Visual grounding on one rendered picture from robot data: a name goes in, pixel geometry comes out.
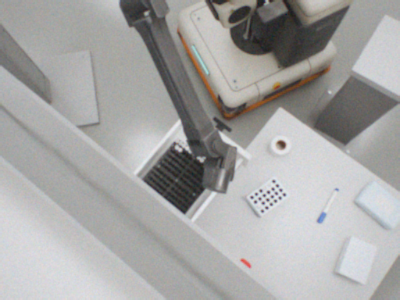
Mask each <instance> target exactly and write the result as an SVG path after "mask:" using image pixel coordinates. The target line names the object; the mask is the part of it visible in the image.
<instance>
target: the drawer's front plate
mask: <svg viewBox="0 0 400 300"><path fill-rule="evenodd" d="M219 132H220V131H219ZM220 136H221V138H222V139H223V141H224V142H226V143H228V144H230V145H232V146H237V160H239V159H240V157H241V158H243V164H242V166H244V167H246V166H248V164H249V163H250V161H251V160H252V155H249V154H248V152H246V151H245V150H244V149H243V148H241V147H240V146H238V145H237V144H236V143H234V142H233V141H232V140H231V139H229V138H228V137H226V135H223V133H221V132H220Z"/></svg>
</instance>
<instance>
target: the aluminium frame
mask: <svg viewBox="0 0 400 300"><path fill-rule="evenodd" d="M0 163H2V164H3V166H6V168H7V169H9V171H11V172H12V173H13V174H15V175H16V176H17V177H18V178H19V179H20V180H22V182H24V183H25V184H26V185H27V186H28V187H29V188H31V189H32V190H33V191H35V192H36V194H37V195H39V196H40V197H42V199H43V200H45V201H46V202H47V203H48V204H49V205H50V206H51V207H52V208H53V209H55V210H56V211H57V212H58V213H59V214H61V215H62V216H64V217H65V219H66V220H68V221H69V222H71V224H72V225H74V226H75V227H76V228H77V229H78V230H79V231H80V232H81V233H82V234H84V235H85V236H86V237H87V238H88V239H90V240H91V241H92V242H94V244H95V245H96V246H98V247H99V248H100V249H101V250H102V251H103V252H104V253H105V254H106V255H108V256H109V257H110V258H111V259H113V261H114V262H116V263H117V264H119V266H120V267H122V268H123V269H124V270H125V271H127V272H128V273H129V274H130V275H131V276H132V277H133V278H134V279H135V280H136V281H138V282H139V284H141V285H142V286H143V287H144V288H146V289H147V290H148V291H149V292H150V293H152V294H153V296H155V297H156V298H157V299H158V300H287V299H286V298H285V297H284V296H283V295H281V294H280V293H279V291H276V289H275V288H273V287H272V286H270V285H269V284H268V283H267V282H265V281H264V279H262V278H261V277H260V276H259V275H257V274H256V273H254V272H253V271H252V270H250V269H249V267H247V266H246V265H245V264H244V263H243V262H242V261H240V260H239V259H237V258H236V257H235V255H232V253H231V252H229V251H228V250H226V249H225V248H224V247H223V246H222V245H221V244H219V243H218V242H217V241H216V240H215V239H213V238H212V237H210V236H209V235H208V234H207V233H206V232H205V231H204V230H202V229H201V228H200V227H199V226H197V225H196V224H195V223H193V221H191V220H190V219H189V218H187V217H186V216H185V215H184V214H183V213H182V212H180V211H179V209H176V207H173V205H172V204H170V203H169V202H168V201H167V200H165V199H164V198H163V197H162V196H160V195H159V193H156V191H154V190H153V189H152V188H151V187H149V186H148V184H146V183H145V182H143V180H142V179H140V178H139V177H137V176H136V175H135V174H134V173H132V172H131V171H129V169H128V168H126V167H125V166H123V164H122V163H120V162H119V161H118V160H116V159H115V158H114V157H112V155H110V154H109V153H108V152H107V151H106V150H105V149H103V148H102V147H100V146H99V145H98V144H97V143H95V142H94V141H92V140H91V138H89V137H88V136H87V135H86V134H84V133H83V132H82V131H81V130H80V129H78V128H77V127H75V126H74V125H73V124H72V123H71V122H70V121H69V120H67V119H66V118H65V117H63V115H61V114H59V112H57V111H56V110H55V109H53V108H52V107H51V106H50V105H49V104H47V103H46V102H45V101H43V100H42V98H39V96H38V95H36V94H35V93H34V92H32V90H31V89H29V88H28V87H27V86H25V85H24V84H22V83H21V81H19V80H18V79H16V78H15V77H14V76H13V75H12V74H11V73H9V72H8V71H7V70H5V69H4V68H2V66H0Z"/></svg>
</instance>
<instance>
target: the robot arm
mask: <svg viewBox="0 0 400 300"><path fill-rule="evenodd" d="M119 7H120V10H121V11H122V14H123V15H124V17H125V20H126V22H127V25H128V27H129V28H133V27H134V28H135V29H136V31H137V32H138V33H139V34H140V36H141V38H142V40H143V42H144V43H145V46H146V48H147V49H148V52H149V54H150V55H151V58H152V60H153V62H154V64H155V67H156V69H157V71H158V72H159V76H160V77H161V79H162V82H163V83H164V85H165V88H166V90H167V91H168V94H169V96H170V99H171V101H172V102H173V106H174V107H175V109H176V111H177V114H178V116H179V119H180V121H181V123H182V127H183V131H184V135H185V136H186V138H187V140H186V142H187V146H188V147H189V148H190V151H191V153H192V154H193V155H194V156H195V157H205V161H204V166H203V168H205V169H204V176H203V178H202V186H203V187H204V188H206V189H207V190H210V191H213V192H216V193H221V194H226V193H227V189H228V186H229V182H232V181H233V179H234V170H235V166H236V159H237V152H238V147H237V146H232V145H230V144H228V143H226V142H224V141H223V139H222V138H221V136H220V132H219V131H218V128H215V127H214V126H213V122H212V121H211V119H210V118H209V117H208V116H207V113H206V112H205V110H204V108H203V107H202V105H201V102H200V100H199V98H198V95H197V93H196V91H195V88H194V86H193V83H192V82H191V80H190V77H189V75H188V72H187V70H186V68H185V66H184V63H183V61H182V59H181V57H180V54H179V52H178V50H177V47H176V44H175V42H174V41H173V37H172V36H171V33H170V29H169V28H168V25H167V22H166V15H167V14H168V13H169V12H170V8H169V6H168V5H167V2H166V0H119ZM149 10H150V12H148V13H149V14H148V15H147V16H145V12H147V11H149Z"/></svg>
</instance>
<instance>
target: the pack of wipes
mask: <svg viewBox="0 0 400 300"><path fill-rule="evenodd" d="M355 203H357V204H358V205H359V206H360V207H361V208H363V209H364V210H365V211H366V212H368V213H369V214H370V215H371V216H372V217H373V218H374V219H376V221H378V222H379V223H380V224H382V226H383V227H385V228H386V229H387V230H394V228H395V227H397V226H398V225H397V224H399V223H400V201H399V200H398V199H397V198H395V197H394V195H391V193H390V192H388V191H387V190H386V189H384V188H383V187H382V186H380V185H379V184H378V183H377V182H376V181H375V180H373V181H371V182H369V183H368V184H367V185H366V187H365V188H364V189H363V190H362V191H361V192H360V193H359V195H358V196H357V198H355Z"/></svg>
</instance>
